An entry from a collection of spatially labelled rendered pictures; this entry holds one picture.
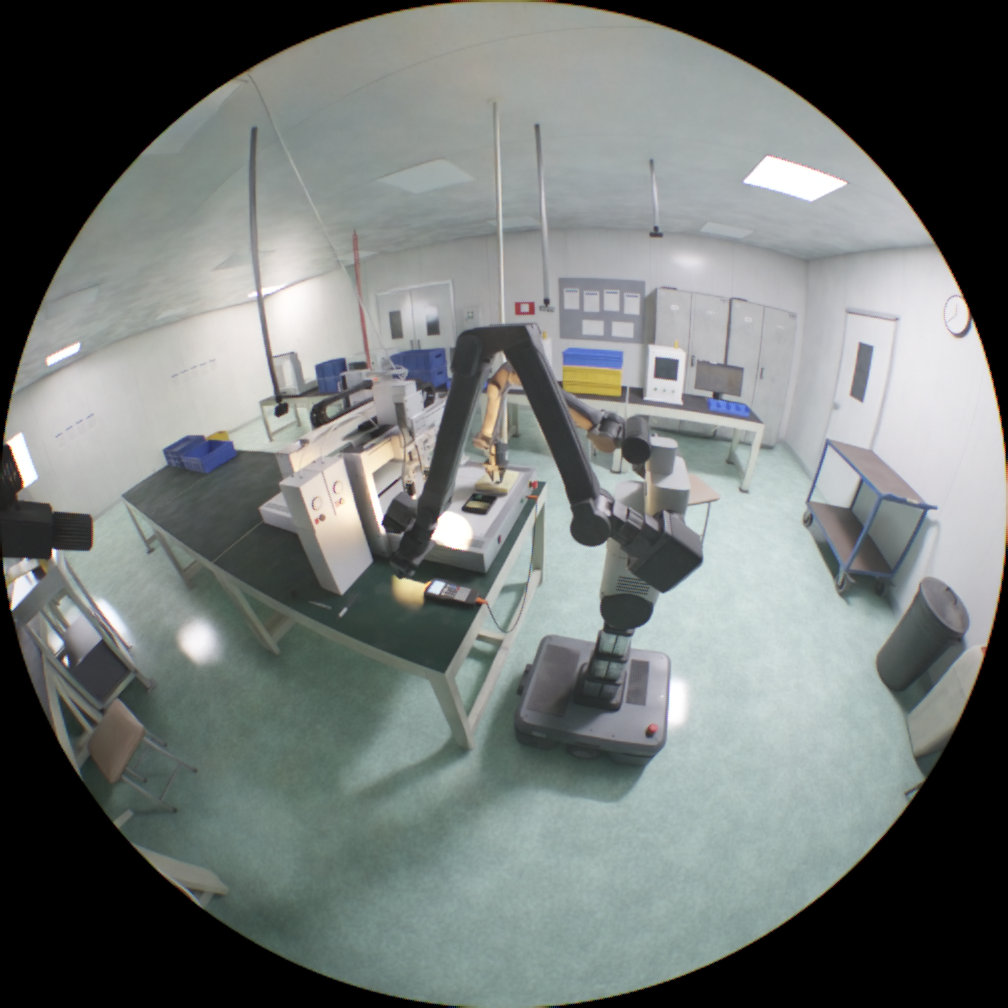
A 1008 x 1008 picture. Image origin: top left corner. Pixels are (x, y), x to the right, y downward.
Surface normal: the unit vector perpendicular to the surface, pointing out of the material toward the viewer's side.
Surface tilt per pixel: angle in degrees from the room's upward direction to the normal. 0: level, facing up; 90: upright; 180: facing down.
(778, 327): 90
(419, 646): 0
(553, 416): 89
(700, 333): 90
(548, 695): 0
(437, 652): 0
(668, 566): 90
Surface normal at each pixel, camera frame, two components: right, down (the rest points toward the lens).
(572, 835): -0.05, -0.85
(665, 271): -0.33, 0.51
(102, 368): 0.94, 0.14
